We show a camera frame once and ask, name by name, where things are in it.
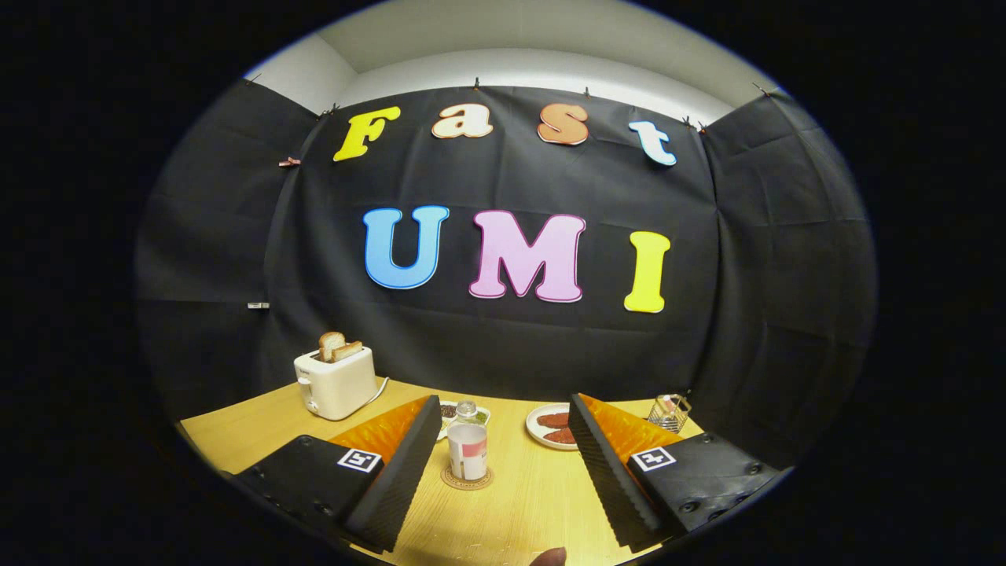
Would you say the white round plate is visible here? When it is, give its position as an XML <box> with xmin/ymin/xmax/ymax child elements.
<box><xmin>525</xmin><ymin>403</ymin><xmax>582</xmax><ymax>451</ymax></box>

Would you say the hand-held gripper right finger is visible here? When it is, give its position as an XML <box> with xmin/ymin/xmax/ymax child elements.
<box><xmin>567</xmin><ymin>392</ymin><xmax>795</xmax><ymax>551</ymax></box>

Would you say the black backdrop cloth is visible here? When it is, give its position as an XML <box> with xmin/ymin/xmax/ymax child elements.
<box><xmin>135</xmin><ymin>77</ymin><xmax>879</xmax><ymax>472</ymax></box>

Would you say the white divided snack dish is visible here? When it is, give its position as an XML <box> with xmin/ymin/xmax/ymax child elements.
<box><xmin>436</xmin><ymin>401</ymin><xmax>492</xmax><ymax>441</ymax></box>

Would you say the clear juice bottle red label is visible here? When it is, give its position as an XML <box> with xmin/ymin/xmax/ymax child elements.
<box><xmin>446</xmin><ymin>400</ymin><xmax>490</xmax><ymax>482</ymax></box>

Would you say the cream toaster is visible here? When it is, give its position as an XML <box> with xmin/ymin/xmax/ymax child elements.
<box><xmin>294</xmin><ymin>344</ymin><xmax>390</xmax><ymax>421</ymax></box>

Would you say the small wire basket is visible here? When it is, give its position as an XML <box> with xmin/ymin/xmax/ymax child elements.
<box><xmin>647</xmin><ymin>394</ymin><xmax>692</xmax><ymax>434</ymax></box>

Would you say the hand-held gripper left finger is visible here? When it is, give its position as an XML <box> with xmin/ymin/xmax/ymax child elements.
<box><xmin>224</xmin><ymin>395</ymin><xmax>444</xmax><ymax>555</ymax></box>

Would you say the round cork coaster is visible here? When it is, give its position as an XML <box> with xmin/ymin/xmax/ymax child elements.
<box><xmin>440</xmin><ymin>465</ymin><xmax>494</xmax><ymax>491</ymax></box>

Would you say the wooden table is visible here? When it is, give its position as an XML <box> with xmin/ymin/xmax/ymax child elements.
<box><xmin>179</xmin><ymin>377</ymin><xmax>708</xmax><ymax>566</ymax></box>

